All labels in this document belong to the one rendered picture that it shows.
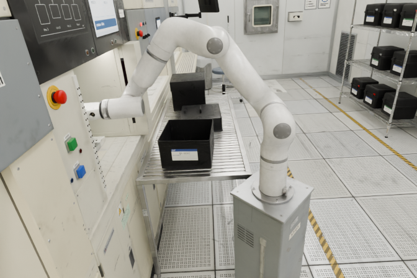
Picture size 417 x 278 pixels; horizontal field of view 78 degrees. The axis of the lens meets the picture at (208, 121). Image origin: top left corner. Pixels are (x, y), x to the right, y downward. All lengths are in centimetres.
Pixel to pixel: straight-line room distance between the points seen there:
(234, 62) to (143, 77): 34
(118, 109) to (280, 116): 62
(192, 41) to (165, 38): 10
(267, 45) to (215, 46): 484
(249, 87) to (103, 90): 88
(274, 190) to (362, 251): 111
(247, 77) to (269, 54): 477
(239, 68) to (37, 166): 68
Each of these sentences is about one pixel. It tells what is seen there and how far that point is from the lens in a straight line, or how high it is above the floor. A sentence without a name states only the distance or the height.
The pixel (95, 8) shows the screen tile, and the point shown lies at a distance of 120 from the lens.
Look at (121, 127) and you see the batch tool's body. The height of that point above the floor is 93.
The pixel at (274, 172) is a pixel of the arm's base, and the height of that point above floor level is 90.
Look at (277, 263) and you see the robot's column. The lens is 134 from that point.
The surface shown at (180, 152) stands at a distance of 138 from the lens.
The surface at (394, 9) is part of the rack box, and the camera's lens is 384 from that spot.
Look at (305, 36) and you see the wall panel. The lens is 589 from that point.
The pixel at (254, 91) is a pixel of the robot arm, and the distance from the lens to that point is 99.
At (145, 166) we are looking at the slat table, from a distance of 151.
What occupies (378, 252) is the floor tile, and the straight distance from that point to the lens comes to 223.
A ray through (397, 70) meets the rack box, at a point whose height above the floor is 74.
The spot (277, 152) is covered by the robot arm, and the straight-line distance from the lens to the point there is 109.
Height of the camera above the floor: 156
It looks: 24 degrees down
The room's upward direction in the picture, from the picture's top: 4 degrees counter-clockwise
